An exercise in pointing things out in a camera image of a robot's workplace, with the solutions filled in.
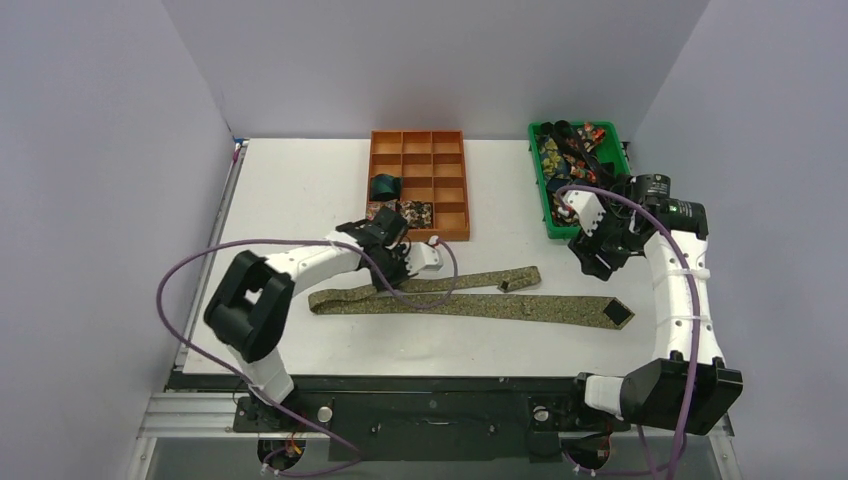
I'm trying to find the olive floral patterned tie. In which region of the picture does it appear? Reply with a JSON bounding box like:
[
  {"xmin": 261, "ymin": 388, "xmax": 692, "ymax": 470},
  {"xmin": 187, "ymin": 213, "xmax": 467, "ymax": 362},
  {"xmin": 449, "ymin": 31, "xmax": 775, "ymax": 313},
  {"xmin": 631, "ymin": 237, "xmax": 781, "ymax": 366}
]
[{"xmin": 307, "ymin": 266, "xmax": 635, "ymax": 330}]

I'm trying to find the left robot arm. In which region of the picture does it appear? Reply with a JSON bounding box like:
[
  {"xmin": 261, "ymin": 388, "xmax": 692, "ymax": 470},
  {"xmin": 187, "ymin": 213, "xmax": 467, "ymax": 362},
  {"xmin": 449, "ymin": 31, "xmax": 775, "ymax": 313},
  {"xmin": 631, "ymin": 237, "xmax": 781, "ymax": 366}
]
[{"xmin": 203, "ymin": 207, "xmax": 410, "ymax": 430}]

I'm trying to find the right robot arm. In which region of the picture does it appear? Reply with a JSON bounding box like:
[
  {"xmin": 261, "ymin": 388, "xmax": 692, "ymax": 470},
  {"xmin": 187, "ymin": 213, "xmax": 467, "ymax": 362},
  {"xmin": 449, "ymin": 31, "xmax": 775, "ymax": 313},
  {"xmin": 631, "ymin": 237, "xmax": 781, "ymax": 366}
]
[{"xmin": 556, "ymin": 174, "xmax": 743, "ymax": 435}]

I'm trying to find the pile of patterned ties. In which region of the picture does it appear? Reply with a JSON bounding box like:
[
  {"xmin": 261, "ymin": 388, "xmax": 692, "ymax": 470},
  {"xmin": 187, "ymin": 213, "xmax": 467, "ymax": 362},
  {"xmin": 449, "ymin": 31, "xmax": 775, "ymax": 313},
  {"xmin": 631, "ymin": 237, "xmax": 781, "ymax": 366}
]
[{"xmin": 535, "ymin": 121, "xmax": 627, "ymax": 200}]

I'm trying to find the rolled black floral tie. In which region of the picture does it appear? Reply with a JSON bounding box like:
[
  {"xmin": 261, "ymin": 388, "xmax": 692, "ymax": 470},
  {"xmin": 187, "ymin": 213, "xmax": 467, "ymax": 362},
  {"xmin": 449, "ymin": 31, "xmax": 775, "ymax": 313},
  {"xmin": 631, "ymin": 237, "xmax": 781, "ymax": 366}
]
[{"xmin": 398, "ymin": 200, "xmax": 434, "ymax": 230}]

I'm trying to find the rolled dotted colourful tie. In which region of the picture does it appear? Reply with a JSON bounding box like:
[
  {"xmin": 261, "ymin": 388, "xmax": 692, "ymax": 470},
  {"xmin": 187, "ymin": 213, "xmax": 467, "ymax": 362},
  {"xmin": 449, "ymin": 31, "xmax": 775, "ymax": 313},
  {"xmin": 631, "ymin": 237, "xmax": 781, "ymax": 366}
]
[{"xmin": 366, "ymin": 200, "xmax": 396, "ymax": 220}]

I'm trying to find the rolled dark green tie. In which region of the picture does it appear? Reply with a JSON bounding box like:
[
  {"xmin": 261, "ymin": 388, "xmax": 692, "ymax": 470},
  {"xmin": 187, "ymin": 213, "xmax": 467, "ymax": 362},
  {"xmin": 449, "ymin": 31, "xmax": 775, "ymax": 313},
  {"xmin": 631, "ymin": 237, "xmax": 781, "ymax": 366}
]
[{"xmin": 368, "ymin": 173, "xmax": 403, "ymax": 202}]

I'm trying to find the green plastic bin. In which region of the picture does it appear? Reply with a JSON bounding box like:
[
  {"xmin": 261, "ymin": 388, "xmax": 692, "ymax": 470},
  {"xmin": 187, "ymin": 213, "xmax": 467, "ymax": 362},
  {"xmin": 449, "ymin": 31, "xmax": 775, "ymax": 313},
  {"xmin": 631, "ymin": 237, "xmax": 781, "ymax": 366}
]
[{"xmin": 527, "ymin": 120, "xmax": 632, "ymax": 241}]

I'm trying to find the orange compartment tray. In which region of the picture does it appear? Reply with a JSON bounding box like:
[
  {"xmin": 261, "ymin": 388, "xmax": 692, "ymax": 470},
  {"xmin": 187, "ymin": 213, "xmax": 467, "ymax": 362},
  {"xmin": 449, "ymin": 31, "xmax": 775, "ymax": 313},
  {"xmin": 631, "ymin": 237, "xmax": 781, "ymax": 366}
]
[{"xmin": 365, "ymin": 130, "xmax": 471, "ymax": 241}]

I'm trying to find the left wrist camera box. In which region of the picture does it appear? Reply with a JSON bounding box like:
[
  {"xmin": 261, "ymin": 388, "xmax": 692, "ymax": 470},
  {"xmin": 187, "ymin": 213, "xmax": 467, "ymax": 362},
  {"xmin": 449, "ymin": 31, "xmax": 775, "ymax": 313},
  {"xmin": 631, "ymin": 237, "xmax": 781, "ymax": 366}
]
[{"xmin": 405, "ymin": 236, "xmax": 444, "ymax": 277}]

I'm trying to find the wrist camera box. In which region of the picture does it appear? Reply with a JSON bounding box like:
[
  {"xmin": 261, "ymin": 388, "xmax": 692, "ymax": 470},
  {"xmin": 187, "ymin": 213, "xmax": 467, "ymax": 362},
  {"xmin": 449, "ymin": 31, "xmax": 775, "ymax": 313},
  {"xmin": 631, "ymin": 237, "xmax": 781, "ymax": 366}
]
[
  {"xmin": 556, "ymin": 189, "xmax": 607, "ymax": 237},
  {"xmin": 405, "ymin": 236, "xmax": 444, "ymax": 277}
]

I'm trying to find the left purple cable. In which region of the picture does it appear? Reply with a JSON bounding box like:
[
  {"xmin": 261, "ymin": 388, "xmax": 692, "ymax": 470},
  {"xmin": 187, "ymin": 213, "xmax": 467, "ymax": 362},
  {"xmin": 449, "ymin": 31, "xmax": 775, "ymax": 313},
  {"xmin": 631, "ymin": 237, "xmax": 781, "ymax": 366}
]
[{"xmin": 156, "ymin": 237, "xmax": 460, "ymax": 478}]

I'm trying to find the purple cable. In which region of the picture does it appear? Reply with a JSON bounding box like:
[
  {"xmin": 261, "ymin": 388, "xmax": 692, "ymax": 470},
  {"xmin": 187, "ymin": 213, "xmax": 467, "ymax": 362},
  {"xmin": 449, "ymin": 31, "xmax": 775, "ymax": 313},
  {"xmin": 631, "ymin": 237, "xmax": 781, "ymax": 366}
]
[
  {"xmin": 553, "ymin": 185, "xmax": 704, "ymax": 480},
  {"xmin": 156, "ymin": 237, "xmax": 460, "ymax": 478}
]

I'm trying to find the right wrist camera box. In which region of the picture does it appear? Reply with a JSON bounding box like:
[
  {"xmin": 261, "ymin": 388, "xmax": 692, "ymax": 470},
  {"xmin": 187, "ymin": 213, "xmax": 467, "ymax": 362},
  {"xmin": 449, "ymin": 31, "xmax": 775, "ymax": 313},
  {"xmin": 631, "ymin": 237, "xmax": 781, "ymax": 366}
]
[{"xmin": 556, "ymin": 189, "xmax": 607, "ymax": 237}]

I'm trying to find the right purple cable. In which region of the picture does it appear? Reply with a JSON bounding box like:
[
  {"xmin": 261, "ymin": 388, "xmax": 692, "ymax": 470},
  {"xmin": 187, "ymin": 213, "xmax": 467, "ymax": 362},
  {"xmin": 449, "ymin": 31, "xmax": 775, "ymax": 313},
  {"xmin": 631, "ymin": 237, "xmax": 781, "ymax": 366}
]
[{"xmin": 553, "ymin": 185, "xmax": 704, "ymax": 480}]

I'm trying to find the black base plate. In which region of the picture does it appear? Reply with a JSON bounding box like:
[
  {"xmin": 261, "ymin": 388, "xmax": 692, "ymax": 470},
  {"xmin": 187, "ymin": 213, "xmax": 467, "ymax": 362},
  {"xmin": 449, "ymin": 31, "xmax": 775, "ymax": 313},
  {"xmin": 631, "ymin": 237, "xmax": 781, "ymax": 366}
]
[{"xmin": 166, "ymin": 372, "xmax": 630, "ymax": 462}]

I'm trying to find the aluminium frame rail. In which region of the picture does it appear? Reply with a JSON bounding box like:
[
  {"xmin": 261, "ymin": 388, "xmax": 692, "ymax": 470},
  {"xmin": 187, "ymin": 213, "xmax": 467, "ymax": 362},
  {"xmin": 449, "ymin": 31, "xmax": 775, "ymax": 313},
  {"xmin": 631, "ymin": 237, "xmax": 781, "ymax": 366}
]
[{"xmin": 119, "ymin": 392, "xmax": 745, "ymax": 479}]

